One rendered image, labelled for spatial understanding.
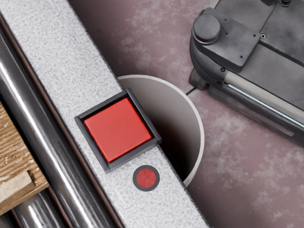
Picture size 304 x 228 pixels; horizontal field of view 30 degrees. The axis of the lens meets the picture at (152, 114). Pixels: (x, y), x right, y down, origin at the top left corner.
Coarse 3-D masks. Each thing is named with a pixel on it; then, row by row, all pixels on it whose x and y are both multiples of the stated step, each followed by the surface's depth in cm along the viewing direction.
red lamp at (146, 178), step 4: (140, 172) 66; (144, 172) 66; (148, 172) 66; (152, 172) 66; (140, 176) 66; (144, 176) 66; (148, 176) 66; (152, 176) 66; (140, 180) 66; (144, 180) 66; (148, 180) 66; (152, 180) 66; (140, 184) 66; (144, 184) 66; (148, 184) 66; (152, 184) 66
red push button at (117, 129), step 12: (108, 108) 67; (120, 108) 67; (132, 108) 67; (84, 120) 67; (96, 120) 67; (108, 120) 67; (120, 120) 67; (132, 120) 67; (96, 132) 66; (108, 132) 66; (120, 132) 66; (132, 132) 66; (144, 132) 66; (108, 144) 66; (120, 144) 66; (132, 144) 66; (108, 156) 65; (120, 156) 66
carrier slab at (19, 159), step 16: (0, 112) 66; (0, 128) 66; (16, 128) 66; (0, 144) 65; (16, 144) 65; (0, 160) 64; (16, 160) 64; (32, 160) 64; (0, 176) 64; (32, 176) 64; (32, 192) 63
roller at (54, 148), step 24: (0, 48) 71; (0, 72) 70; (24, 72) 71; (24, 96) 69; (24, 120) 68; (48, 120) 68; (48, 144) 67; (48, 168) 66; (72, 168) 66; (72, 192) 65; (72, 216) 64; (96, 216) 64
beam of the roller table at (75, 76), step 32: (0, 0) 74; (32, 0) 74; (64, 0) 74; (32, 32) 72; (64, 32) 72; (32, 64) 71; (64, 64) 71; (96, 64) 71; (64, 96) 69; (96, 96) 69; (96, 160) 66; (160, 160) 67; (128, 192) 65; (160, 192) 65; (128, 224) 64; (160, 224) 64; (192, 224) 64
